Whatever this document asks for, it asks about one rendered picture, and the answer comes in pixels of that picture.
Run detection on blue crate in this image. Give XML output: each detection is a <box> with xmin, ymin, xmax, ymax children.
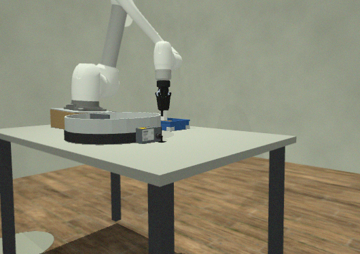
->
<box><xmin>161</xmin><ymin>118</ymin><xmax>190</xmax><ymax>131</ymax></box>

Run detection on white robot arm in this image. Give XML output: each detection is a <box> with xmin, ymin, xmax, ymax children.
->
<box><xmin>64</xmin><ymin>0</ymin><xmax>183</xmax><ymax>111</ymax></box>

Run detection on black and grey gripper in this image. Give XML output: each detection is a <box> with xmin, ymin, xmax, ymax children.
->
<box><xmin>156</xmin><ymin>80</ymin><xmax>171</xmax><ymax>120</ymax></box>

